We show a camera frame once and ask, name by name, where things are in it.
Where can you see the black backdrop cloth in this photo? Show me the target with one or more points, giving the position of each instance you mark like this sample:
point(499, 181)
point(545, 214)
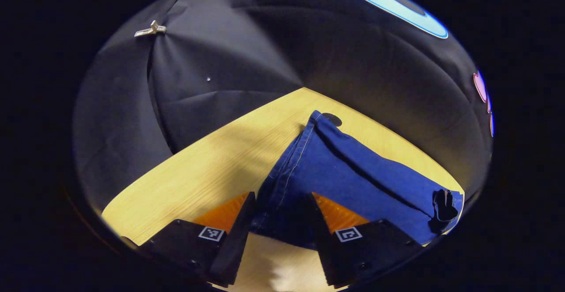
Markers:
point(265, 49)

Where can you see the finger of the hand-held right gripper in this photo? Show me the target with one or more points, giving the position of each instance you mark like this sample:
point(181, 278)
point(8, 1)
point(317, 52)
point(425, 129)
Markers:
point(443, 210)

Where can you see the round black table hole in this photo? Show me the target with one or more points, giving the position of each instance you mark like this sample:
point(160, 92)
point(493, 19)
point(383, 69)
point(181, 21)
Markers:
point(332, 118)

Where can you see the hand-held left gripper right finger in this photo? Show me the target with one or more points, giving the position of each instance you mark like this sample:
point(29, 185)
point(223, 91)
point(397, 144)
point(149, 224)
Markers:
point(324, 248)

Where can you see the small white cloth clip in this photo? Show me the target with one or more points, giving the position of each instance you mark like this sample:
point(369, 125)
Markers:
point(151, 29)

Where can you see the blue denim jeans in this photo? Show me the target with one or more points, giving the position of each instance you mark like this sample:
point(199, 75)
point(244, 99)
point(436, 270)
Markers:
point(353, 173)

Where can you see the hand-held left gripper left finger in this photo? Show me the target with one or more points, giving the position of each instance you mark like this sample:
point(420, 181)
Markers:
point(234, 248)

